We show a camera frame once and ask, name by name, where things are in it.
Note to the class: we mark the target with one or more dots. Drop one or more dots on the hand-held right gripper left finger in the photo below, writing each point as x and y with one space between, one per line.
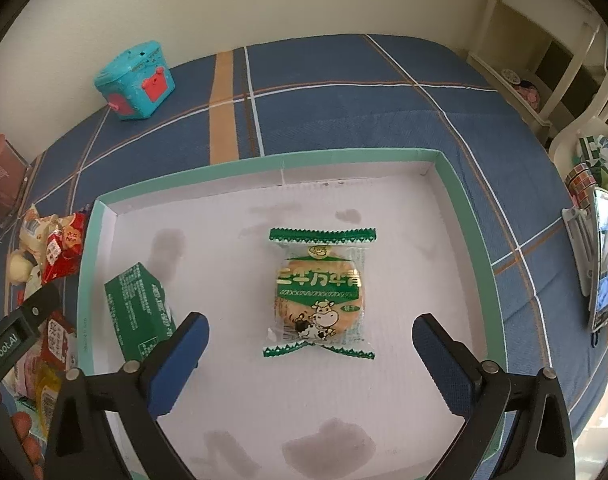
180 360

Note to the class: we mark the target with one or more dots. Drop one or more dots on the green carton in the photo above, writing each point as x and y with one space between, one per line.
134 305

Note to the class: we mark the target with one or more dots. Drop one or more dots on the blue plaid bedsheet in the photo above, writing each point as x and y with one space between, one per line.
334 100

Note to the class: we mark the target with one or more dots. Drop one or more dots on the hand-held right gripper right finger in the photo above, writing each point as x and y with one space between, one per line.
440 365

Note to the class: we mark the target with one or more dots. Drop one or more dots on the white chair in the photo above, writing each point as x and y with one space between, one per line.
594 105

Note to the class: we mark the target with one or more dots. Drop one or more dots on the red-brown snack packet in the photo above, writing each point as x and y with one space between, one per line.
58 340

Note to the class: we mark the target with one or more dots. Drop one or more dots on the teal toy box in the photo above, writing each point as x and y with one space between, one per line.
129 82

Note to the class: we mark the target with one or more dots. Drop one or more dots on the yellow snack packet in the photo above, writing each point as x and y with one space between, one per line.
48 395

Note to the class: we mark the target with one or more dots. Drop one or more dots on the green cracker packet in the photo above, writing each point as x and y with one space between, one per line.
316 280

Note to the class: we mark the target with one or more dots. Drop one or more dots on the white cardboard box green rim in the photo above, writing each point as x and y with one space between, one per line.
384 220

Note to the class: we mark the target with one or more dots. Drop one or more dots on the beige bread packet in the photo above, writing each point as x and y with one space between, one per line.
34 227

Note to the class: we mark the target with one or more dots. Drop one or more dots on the white wooden shelf unit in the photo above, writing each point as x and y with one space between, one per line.
524 20

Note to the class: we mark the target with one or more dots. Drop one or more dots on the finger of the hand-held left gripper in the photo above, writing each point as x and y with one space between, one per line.
38 307

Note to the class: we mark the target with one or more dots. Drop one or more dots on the phone on stand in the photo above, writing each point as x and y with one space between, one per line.
601 260

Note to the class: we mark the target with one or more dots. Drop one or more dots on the red cartoon snack packet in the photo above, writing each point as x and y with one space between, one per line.
64 252

